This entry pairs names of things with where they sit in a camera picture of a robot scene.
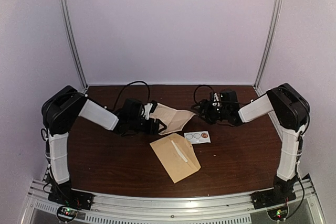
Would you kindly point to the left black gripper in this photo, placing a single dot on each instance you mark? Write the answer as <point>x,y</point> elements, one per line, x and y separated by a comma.
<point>154,130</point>

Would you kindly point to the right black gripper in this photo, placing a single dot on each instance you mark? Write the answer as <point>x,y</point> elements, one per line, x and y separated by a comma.
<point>205,103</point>

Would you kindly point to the cream letter paper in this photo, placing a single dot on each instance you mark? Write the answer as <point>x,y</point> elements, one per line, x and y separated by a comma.
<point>173,118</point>
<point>179,152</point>

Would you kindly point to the brown kraft envelope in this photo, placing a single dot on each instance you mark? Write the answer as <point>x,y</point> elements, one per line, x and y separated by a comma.
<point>176,168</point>

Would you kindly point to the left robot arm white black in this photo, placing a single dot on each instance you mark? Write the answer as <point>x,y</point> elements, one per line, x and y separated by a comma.
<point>68,107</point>

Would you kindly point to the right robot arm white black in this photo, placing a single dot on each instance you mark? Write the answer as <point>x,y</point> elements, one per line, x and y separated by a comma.
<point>289,112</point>

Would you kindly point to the white sticker sheet with seal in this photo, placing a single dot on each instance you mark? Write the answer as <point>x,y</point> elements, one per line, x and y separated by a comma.
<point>199,137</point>

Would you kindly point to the right small circuit board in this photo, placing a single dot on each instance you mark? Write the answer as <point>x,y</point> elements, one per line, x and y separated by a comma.
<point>278,214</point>

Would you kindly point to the small circuit board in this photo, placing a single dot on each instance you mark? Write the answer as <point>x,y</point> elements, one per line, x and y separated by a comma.
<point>66,214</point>
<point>278,214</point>

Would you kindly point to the left small circuit board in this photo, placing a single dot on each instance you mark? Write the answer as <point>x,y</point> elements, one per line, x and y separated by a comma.
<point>66,214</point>

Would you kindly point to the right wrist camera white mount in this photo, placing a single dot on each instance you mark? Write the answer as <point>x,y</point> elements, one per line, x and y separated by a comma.
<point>215,100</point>

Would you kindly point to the right aluminium frame post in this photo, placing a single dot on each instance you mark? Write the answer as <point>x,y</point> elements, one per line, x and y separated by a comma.
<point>269,41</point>

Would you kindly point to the aluminium frame post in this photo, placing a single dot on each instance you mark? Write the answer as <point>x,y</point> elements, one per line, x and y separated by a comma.
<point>72,43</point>
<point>269,41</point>

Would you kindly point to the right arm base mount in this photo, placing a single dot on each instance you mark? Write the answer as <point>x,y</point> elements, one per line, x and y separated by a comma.
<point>267,198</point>

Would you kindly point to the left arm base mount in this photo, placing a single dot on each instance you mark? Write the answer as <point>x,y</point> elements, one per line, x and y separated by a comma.
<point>78,200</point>

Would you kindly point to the front aluminium rail base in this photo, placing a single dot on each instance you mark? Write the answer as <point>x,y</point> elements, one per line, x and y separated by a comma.
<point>234,208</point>

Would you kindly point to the left aluminium frame post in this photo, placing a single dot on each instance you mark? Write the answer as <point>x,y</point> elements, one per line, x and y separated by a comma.
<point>72,43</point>

